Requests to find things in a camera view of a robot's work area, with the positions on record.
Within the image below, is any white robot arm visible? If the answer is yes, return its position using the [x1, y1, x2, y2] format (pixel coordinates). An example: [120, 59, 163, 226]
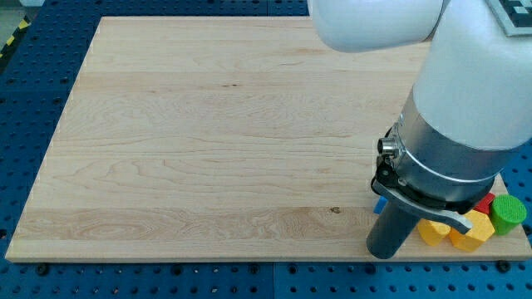
[308, 0, 531, 206]

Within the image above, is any light wooden board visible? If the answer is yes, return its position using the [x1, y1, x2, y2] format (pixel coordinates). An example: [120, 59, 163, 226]
[4, 16, 532, 263]

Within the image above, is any blue block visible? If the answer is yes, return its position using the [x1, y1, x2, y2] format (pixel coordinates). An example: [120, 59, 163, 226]
[373, 196, 387, 214]

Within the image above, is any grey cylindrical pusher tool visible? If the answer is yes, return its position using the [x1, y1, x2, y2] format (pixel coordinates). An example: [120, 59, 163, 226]
[366, 202, 420, 259]

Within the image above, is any grey quick-release clamp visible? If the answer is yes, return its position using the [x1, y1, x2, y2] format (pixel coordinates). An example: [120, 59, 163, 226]
[371, 124, 498, 233]

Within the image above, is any red block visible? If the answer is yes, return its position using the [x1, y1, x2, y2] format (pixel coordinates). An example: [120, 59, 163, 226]
[474, 193, 495, 215]

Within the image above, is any yellow hexagon block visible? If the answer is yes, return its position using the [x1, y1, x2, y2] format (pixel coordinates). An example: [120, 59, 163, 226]
[449, 210, 495, 252]

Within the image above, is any green cylinder block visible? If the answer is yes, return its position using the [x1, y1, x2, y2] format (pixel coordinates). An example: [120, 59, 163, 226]
[490, 194, 527, 236]

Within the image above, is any black yellow hazard tape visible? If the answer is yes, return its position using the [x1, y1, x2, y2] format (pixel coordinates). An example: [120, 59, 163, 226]
[1, 15, 32, 59]

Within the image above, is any fiducial marker tag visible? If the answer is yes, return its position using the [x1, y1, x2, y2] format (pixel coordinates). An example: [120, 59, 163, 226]
[486, 0, 531, 37]

